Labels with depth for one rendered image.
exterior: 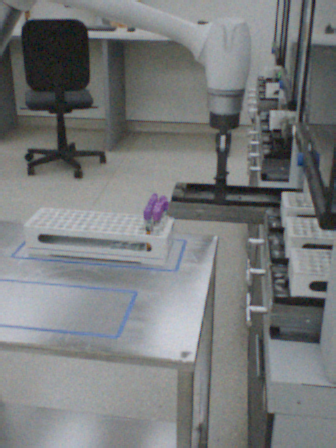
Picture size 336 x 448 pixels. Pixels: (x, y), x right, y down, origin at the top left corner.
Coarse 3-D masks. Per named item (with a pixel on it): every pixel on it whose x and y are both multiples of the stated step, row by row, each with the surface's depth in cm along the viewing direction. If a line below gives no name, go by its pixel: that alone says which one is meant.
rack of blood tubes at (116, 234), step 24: (48, 216) 120; (72, 216) 120; (96, 216) 120; (120, 216) 121; (48, 240) 122; (72, 240) 122; (96, 240) 122; (120, 240) 121; (144, 240) 112; (168, 240) 113
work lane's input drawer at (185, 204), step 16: (176, 192) 151; (192, 192) 155; (208, 192) 155; (240, 192) 155; (256, 192) 155; (272, 192) 155; (176, 208) 148; (192, 208) 148; (208, 208) 147; (224, 208) 146; (240, 208) 146; (256, 208) 145; (272, 208) 145
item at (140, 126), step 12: (24, 120) 521; (36, 120) 520; (48, 120) 518; (72, 120) 515; (84, 120) 514; (96, 120) 512; (132, 120) 508; (144, 120) 507; (144, 132) 508; (156, 132) 508; (168, 132) 506; (180, 132) 505; (192, 132) 504; (204, 132) 503; (216, 132) 502; (240, 132) 500
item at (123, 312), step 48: (0, 240) 123; (192, 240) 124; (0, 288) 105; (48, 288) 105; (96, 288) 105; (144, 288) 105; (192, 288) 106; (0, 336) 92; (48, 336) 92; (96, 336) 92; (144, 336) 92; (192, 336) 92; (192, 384) 89; (0, 432) 145; (48, 432) 145; (96, 432) 145; (144, 432) 145; (192, 432) 95
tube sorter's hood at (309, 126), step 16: (320, 0) 123; (320, 16) 121; (320, 32) 119; (320, 48) 118; (320, 64) 116; (304, 80) 143; (320, 80) 114; (304, 96) 141; (320, 96) 113; (304, 112) 138; (320, 112) 111; (304, 128) 136; (320, 128) 109; (304, 144) 130; (320, 144) 108; (304, 160) 122; (320, 160) 107; (320, 176) 105; (320, 192) 102; (320, 208) 96; (320, 224) 95
